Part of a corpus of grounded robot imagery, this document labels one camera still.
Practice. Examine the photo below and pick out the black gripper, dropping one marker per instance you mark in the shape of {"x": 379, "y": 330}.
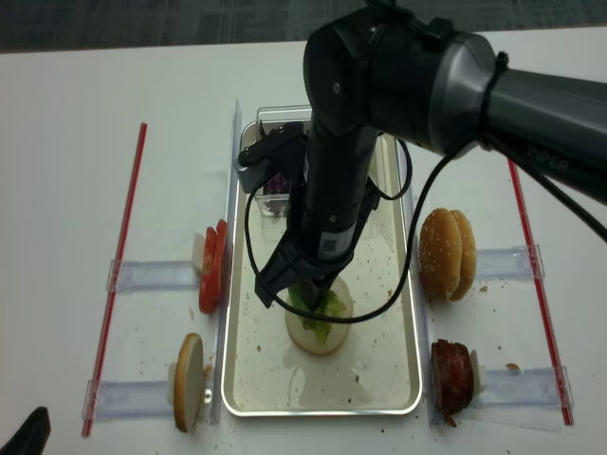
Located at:
{"x": 329, "y": 204}

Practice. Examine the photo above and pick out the green lettuce leaf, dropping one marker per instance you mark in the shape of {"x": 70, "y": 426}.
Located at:
{"x": 318, "y": 313}

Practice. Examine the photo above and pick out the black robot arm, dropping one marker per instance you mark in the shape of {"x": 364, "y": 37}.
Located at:
{"x": 381, "y": 70}

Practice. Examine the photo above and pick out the front red tomato slice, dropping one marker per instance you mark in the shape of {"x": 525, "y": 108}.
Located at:
{"x": 207, "y": 300}

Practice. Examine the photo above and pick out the red tomato slice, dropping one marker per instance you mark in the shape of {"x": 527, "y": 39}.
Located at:
{"x": 207, "y": 300}
{"x": 222, "y": 231}

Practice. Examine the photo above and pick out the rear red tomato slice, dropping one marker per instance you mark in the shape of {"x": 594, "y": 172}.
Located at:
{"x": 222, "y": 231}

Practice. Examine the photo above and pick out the white tomato pusher block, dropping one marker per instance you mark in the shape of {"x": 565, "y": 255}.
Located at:
{"x": 198, "y": 254}

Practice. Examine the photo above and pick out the brown meat patty stack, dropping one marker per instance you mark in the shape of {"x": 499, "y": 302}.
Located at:
{"x": 452, "y": 378}

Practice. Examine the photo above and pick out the bottom bun slice on tray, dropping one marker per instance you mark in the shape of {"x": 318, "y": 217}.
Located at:
{"x": 307, "y": 341}

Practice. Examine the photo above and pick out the clear plastic container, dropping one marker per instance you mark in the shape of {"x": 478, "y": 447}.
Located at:
{"x": 272, "y": 198}

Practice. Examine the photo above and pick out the purple shredded cabbage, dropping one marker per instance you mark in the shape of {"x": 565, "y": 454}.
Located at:
{"x": 278, "y": 184}

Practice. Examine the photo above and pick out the silver metal tray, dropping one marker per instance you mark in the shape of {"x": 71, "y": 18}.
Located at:
{"x": 376, "y": 370}

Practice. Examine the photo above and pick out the upright bun slice left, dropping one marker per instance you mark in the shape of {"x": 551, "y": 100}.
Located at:
{"x": 189, "y": 382}

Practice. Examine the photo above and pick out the front sesame bun top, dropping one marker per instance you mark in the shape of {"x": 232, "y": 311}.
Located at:
{"x": 440, "y": 254}

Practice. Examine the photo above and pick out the sesame bun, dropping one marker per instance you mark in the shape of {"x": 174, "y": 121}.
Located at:
{"x": 440, "y": 254}
{"x": 469, "y": 256}

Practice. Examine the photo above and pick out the left red strip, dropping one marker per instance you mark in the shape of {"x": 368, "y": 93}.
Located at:
{"x": 92, "y": 390}

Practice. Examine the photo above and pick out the red strip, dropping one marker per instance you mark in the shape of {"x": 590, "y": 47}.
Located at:
{"x": 92, "y": 390}
{"x": 545, "y": 308}

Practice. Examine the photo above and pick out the rear sesame bun top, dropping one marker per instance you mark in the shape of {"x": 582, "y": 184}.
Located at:
{"x": 469, "y": 256}

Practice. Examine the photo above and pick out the white patty pusher block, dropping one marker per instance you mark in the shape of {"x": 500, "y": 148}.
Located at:
{"x": 478, "y": 373}

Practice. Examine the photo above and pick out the black object bottom left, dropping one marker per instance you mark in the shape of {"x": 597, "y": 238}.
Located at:
{"x": 31, "y": 437}

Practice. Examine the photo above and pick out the right red strip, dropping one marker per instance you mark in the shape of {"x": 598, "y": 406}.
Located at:
{"x": 545, "y": 308}

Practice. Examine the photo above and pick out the clear vertical rail left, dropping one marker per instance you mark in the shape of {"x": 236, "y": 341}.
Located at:
{"x": 215, "y": 402}

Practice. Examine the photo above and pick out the clear vertical rail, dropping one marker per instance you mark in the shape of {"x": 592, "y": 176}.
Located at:
{"x": 424, "y": 336}
{"x": 215, "y": 402}

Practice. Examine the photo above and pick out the clear rail upper left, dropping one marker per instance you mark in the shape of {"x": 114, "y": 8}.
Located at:
{"x": 137, "y": 276}

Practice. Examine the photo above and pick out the clear vertical rail right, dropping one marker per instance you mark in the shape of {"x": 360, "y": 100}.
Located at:
{"x": 424, "y": 336}

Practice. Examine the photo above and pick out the clear rail lower left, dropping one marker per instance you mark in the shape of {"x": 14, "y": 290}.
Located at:
{"x": 106, "y": 400}

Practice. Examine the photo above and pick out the clear rail upper right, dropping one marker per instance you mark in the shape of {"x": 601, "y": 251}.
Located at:
{"x": 513, "y": 263}

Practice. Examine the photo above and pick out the clear rail lower right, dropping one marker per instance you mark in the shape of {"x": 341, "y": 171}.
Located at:
{"x": 547, "y": 387}

